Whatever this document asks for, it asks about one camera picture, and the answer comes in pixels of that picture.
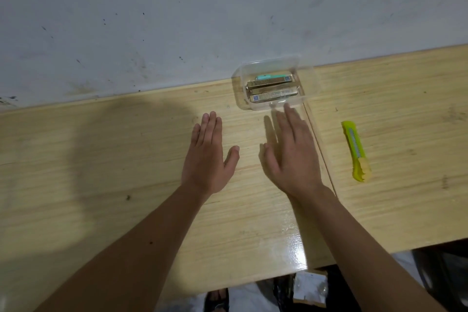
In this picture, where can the person's left hand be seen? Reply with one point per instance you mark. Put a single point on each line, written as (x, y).
(204, 167)

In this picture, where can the person's right hand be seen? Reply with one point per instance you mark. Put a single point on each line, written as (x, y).
(298, 165)

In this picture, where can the person's left little finger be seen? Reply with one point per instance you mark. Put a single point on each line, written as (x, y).
(195, 134)

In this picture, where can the person's left middle finger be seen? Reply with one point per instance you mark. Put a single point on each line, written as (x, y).
(209, 128)

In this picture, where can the person's right middle finger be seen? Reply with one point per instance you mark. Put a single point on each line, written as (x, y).
(294, 121)

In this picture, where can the person's left thumb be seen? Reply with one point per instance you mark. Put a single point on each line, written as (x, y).
(232, 159)

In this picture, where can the person's right thumb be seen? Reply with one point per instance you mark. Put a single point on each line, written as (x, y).
(270, 160)

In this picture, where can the person's left forearm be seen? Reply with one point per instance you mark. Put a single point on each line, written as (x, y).
(128, 257)

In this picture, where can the person's right forearm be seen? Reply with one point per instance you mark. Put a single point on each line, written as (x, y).
(362, 253)

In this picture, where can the gold flat packet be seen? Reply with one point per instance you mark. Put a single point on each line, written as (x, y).
(274, 94)
(268, 82)

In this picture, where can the clear plastic box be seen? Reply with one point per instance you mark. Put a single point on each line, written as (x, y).
(241, 85)

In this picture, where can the teal small item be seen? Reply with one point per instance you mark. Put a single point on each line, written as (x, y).
(263, 77)

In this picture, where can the yellow utility knife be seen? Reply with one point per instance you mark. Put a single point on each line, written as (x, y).
(355, 147)

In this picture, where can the black plastic bag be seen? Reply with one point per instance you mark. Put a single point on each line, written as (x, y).
(283, 291)

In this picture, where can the cardboard piece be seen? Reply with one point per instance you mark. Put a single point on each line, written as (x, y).
(310, 288)

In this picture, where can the person's foot in black sandal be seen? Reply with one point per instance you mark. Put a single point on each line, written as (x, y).
(216, 300)

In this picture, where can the dark chair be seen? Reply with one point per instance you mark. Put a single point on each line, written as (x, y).
(444, 275)

